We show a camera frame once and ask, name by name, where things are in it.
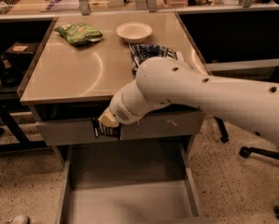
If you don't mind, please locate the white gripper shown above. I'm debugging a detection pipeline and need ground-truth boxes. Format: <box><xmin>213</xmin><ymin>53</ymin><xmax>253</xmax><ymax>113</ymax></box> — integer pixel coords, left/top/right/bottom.
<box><xmin>98</xmin><ymin>80</ymin><xmax>168</xmax><ymax>128</ymax></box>

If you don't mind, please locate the black rxbar chocolate bar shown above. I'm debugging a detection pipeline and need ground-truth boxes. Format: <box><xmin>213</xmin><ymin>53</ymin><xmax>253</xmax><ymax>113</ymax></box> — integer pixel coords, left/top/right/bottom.
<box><xmin>91</xmin><ymin>119</ymin><xmax>120</xmax><ymax>139</ymax></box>

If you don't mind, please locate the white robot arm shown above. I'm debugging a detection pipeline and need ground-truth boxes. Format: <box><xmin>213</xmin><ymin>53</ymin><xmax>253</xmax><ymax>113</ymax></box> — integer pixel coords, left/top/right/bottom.
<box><xmin>99</xmin><ymin>57</ymin><xmax>279</xmax><ymax>146</ymax></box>

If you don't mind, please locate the grey drawer cabinet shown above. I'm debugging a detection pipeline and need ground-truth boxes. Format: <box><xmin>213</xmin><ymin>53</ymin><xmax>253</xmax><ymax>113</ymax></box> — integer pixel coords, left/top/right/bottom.
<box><xmin>17</xmin><ymin>10</ymin><xmax>218</xmax><ymax>224</ymax></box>

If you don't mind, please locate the open middle drawer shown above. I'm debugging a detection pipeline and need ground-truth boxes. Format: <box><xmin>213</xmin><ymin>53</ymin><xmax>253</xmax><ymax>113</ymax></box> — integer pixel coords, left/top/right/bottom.
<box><xmin>55</xmin><ymin>140</ymin><xmax>217</xmax><ymax>224</ymax></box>

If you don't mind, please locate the grey top drawer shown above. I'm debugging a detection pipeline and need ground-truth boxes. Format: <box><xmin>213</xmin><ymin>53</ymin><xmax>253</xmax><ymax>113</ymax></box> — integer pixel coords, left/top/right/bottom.
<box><xmin>35</xmin><ymin>111</ymin><xmax>205</xmax><ymax>146</ymax></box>

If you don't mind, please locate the blue white chip bag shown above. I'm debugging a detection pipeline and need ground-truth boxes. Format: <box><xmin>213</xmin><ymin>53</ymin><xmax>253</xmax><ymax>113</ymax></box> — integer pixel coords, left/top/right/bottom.
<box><xmin>129</xmin><ymin>44</ymin><xmax>181</xmax><ymax>76</ymax></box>

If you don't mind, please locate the green chip bag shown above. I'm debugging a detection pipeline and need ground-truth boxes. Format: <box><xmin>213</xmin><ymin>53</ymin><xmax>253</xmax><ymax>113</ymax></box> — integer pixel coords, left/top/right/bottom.
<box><xmin>55</xmin><ymin>22</ymin><xmax>103</xmax><ymax>46</ymax></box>

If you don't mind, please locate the white bowl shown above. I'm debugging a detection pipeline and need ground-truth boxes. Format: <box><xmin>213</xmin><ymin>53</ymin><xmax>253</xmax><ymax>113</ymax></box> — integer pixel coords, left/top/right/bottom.
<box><xmin>117</xmin><ymin>22</ymin><xmax>152</xmax><ymax>44</ymax></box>

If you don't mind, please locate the white shoe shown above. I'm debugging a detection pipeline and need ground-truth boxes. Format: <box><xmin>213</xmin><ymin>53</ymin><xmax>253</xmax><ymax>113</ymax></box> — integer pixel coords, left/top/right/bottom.
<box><xmin>6</xmin><ymin>215</ymin><xmax>30</xmax><ymax>224</ymax></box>

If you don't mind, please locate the black office chair base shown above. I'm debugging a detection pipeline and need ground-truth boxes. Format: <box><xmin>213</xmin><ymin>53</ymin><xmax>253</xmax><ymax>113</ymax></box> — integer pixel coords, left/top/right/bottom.
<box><xmin>239</xmin><ymin>147</ymin><xmax>279</xmax><ymax>160</ymax></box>

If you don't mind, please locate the black desk leg frame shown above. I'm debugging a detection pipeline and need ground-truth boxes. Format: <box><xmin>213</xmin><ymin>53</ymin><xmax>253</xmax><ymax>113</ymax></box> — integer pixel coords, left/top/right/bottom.
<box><xmin>0</xmin><ymin>98</ymin><xmax>48</xmax><ymax>154</ymax></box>

